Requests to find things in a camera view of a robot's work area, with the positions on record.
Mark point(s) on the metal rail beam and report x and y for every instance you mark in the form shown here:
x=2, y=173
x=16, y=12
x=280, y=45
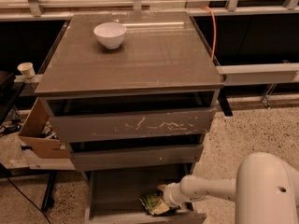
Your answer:
x=255, y=74

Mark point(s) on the white paper cup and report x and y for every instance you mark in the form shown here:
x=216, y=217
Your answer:
x=27, y=70

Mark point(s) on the grey bottom drawer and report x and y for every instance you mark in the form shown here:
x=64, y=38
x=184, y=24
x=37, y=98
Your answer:
x=114, y=196

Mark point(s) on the brown cardboard box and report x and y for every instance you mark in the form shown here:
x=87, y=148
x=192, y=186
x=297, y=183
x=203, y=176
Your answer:
x=33, y=136

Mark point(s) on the grey drawer cabinet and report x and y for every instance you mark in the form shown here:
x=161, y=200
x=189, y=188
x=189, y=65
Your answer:
x=162, y=53

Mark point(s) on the grey top drawer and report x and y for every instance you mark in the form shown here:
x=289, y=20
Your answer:
x=127, y=117

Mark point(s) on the green jalapeno chip bag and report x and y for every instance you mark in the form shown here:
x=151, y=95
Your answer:
x=146, y=201

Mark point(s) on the white ceramic bowl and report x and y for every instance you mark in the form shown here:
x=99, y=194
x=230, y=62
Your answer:
x=110, y=34

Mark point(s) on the black stand leg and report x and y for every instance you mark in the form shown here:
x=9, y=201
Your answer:
x=48, y=201

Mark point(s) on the grey drawer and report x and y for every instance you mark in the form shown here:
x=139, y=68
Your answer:
x=138, y=152
x=114, y=196
x=127, y=117

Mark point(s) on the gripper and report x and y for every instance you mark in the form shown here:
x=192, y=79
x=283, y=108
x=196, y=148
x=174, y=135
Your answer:
x=171, y=194

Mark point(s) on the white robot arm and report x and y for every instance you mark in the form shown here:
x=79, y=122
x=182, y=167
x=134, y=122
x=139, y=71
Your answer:
x=265, y=191

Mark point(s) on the grey middle drawer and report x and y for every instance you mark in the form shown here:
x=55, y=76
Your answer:
x=138, y=152

